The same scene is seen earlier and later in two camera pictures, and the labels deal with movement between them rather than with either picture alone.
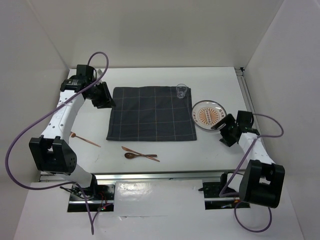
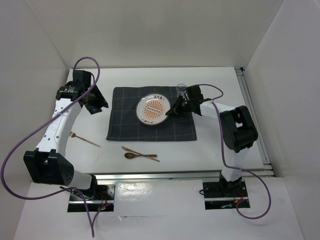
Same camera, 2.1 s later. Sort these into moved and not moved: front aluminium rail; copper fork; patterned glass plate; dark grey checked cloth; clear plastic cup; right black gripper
Moved: patterned glass plate; right black gripper
Not moved: dark grey checked cloth; copper fork; clear plastic cup; front aluminium rail
